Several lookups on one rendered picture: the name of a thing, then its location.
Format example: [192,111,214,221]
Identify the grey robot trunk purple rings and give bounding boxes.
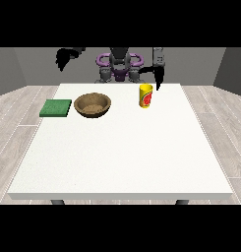
[94,47,146,85]

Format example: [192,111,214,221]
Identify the yellow cup with melon print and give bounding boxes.
[139,83,154,109]

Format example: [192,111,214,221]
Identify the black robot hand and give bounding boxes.
[138,65,165,92]
[55,47,80,73]

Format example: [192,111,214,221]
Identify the green square pad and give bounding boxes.
[38,98,73,118]

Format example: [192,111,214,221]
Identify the brown wooden bowl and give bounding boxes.
[73,93,112,119]

